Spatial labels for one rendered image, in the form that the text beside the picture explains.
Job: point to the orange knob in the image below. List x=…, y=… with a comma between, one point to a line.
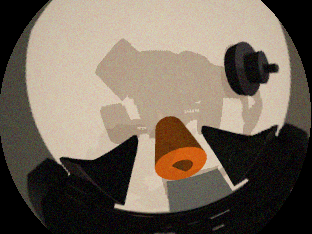
x=177, y=154

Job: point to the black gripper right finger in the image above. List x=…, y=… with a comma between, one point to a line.
x=237, y=152

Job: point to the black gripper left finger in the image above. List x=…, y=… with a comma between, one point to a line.
x=110, y=173

